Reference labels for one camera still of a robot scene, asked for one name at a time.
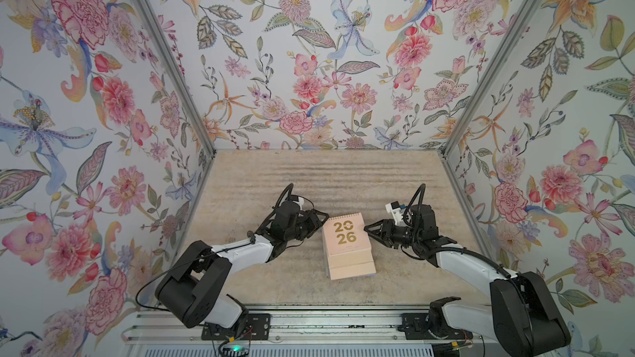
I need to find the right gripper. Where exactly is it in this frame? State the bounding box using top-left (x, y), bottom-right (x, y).
top-left (364, 219), bottom-right (422, 248)

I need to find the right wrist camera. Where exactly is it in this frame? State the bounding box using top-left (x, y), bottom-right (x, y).
top-left (385, 202), bottom-right (406, 224)

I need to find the corner aluminium post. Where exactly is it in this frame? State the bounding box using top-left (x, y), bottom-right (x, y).
top-left (132, 0), bottom-right (216, 159)
top-left (439, 0), bottom-right (541, 161)

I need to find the left corner aluminium post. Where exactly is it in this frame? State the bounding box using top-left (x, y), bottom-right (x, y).
top-left (132, 0), bottom-right (216, 159)

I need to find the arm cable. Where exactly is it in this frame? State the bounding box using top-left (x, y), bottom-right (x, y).
top-left (135, 257), bottom-right (199, 313)
top-left (403, 182), bottom-right (428, 219)

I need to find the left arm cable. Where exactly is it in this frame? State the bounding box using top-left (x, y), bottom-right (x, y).
top-left (135, 257), bottom-right (199, 313)

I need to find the peach desk calendar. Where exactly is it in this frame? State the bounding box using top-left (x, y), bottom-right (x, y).
top-left (322, 213), bottom-right (376, 281)

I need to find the right corner aluminium post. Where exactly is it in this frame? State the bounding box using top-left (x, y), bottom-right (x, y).
top-left (439, 0), bottom-right (541, 161)

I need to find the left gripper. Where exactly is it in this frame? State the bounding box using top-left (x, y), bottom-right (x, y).
top-left (283, 208), bottom-right (331, 243)

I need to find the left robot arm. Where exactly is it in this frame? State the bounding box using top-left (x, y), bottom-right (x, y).
top-left (155, 196), bottom-right (329, 336)

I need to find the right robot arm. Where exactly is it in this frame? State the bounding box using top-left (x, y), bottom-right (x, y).
top-left (364, 203), bottom-right (572, 356)

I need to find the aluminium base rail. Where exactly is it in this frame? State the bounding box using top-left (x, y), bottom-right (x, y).
top-left (121, 306), bottom-right (547, 345)

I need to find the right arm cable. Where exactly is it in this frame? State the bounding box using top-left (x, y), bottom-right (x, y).
top-left (403, 182), bottom-right (428, 219)

